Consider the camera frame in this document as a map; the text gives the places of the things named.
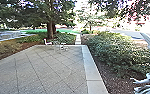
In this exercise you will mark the metal patio table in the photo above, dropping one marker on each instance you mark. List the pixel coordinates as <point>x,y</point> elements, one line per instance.
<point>60,45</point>

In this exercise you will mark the dark tree trunk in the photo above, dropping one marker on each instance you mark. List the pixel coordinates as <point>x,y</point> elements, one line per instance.
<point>50,30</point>

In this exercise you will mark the concrete border strip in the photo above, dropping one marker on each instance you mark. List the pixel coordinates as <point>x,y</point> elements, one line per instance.
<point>92,75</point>

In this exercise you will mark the green shrub bed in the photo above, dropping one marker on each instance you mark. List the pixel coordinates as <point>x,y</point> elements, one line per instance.
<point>121,51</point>

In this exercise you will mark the white patio chair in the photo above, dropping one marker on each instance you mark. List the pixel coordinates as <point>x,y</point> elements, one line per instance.
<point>47,42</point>

